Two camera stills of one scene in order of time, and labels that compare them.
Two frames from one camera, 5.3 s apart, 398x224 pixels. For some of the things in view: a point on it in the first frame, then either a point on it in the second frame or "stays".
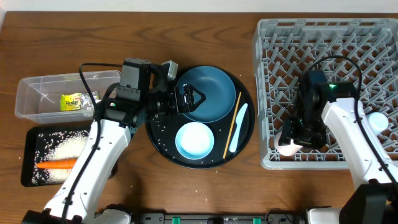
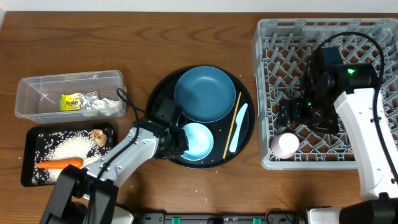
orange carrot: [67, 164] stays
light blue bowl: [194, 140] stays
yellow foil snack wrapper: [80, 101] stays
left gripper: [179, 106] -> [168, 155]
